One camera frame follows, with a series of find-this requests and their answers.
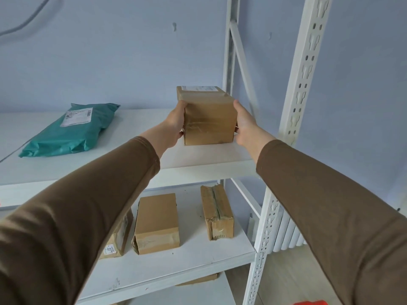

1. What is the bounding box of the person's right hand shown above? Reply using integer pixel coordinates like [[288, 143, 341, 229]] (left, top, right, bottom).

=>
[[233, 99, 268, 150]]

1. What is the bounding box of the person's left hand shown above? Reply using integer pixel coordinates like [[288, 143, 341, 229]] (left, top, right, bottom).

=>
[[160, 100, 189, 150]]

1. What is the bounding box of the white metal shelving rack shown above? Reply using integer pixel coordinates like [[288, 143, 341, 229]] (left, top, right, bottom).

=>
[[0, 0, 335, 305]]

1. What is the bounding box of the large cardboard box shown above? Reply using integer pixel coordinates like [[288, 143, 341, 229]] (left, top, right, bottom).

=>
[[176, 85, 238, 146]]

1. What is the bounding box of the long taped cardboard box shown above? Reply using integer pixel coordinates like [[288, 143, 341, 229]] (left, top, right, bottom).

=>
[[200, 183, 235, 241]]

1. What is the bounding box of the cardboard box with torn flap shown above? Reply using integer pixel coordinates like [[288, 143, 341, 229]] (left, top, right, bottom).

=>
[[132, 193, 181, 255]]

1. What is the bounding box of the teal mailer bag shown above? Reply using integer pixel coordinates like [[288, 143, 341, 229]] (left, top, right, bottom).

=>
[[19, 103, 121, 158]]

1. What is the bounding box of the narrow cardboard box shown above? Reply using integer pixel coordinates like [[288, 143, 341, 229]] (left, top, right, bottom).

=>
[[98, 208, 134, 260]]

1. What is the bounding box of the person's right forearm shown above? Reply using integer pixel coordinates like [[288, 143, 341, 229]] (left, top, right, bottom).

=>
[[249, 130, 407, 305]]

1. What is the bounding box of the person's left forearm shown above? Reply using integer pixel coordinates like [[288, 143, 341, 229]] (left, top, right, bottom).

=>
[[0, 122, 172, 305]]

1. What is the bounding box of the white radiator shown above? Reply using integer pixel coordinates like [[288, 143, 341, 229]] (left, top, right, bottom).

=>
[[273, 206, 308, 253]]

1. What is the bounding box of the grey power cable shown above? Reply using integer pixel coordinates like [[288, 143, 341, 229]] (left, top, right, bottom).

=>
[[0, 0, 53, 37]]

